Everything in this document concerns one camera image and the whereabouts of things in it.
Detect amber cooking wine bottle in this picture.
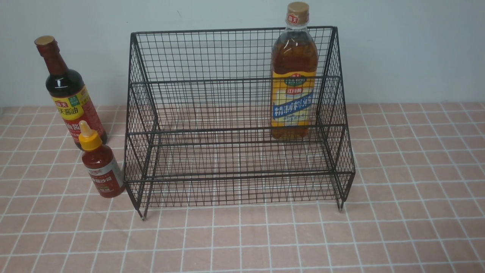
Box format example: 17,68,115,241
271,2,319,140

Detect red chili sauce squeeze bottle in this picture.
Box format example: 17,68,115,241
78,120,125,198

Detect dark soy sauce bottle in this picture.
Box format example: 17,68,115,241
34,36,108,149

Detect pink checkered tablecloth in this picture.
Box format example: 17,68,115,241
1,102,484,273

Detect black wire mesh shelf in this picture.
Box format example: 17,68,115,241
124,26,356,220

